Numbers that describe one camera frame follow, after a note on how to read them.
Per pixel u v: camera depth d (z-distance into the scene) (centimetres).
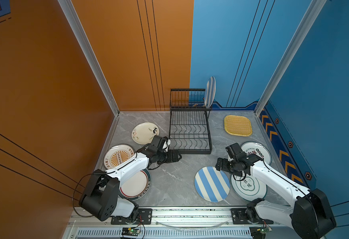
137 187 82
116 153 96
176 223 72
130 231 71
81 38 79
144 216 74
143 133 105
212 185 83
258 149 97
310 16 73
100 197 42
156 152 68
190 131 105
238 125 112
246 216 72
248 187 82
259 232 71
